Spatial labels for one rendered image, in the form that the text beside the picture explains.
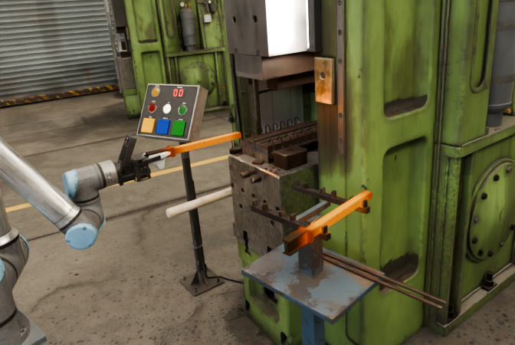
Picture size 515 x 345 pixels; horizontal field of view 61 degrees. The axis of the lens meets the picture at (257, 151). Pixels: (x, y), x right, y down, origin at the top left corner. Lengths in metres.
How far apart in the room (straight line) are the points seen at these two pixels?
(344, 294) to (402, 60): 0.90
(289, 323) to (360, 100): 1.06
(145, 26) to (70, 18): 3.17
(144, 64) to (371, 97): 5.34
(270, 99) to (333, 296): 1.04
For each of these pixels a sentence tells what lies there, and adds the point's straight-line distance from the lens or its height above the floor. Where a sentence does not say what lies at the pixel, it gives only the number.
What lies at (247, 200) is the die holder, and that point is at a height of 0.73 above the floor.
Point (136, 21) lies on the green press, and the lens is 6.62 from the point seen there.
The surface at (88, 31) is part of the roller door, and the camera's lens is 9.62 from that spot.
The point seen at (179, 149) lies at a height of 1.06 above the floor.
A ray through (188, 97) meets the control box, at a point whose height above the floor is 1.14.
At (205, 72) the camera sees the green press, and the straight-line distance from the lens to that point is 6.70.
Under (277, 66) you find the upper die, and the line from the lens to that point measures 1.79.
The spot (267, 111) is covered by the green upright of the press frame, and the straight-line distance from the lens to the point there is 2.12.
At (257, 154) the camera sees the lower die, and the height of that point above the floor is 0.94.
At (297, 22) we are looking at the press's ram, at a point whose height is 1.48.
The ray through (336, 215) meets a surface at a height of 0.95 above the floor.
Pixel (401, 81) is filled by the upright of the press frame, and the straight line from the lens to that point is 1.80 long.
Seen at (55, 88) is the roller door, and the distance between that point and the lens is 9.64.
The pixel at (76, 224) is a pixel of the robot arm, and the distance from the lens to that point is 1.47.
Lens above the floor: 1.57
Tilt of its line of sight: 19 degrees down
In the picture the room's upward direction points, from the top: 4 degrees counter-clockwise
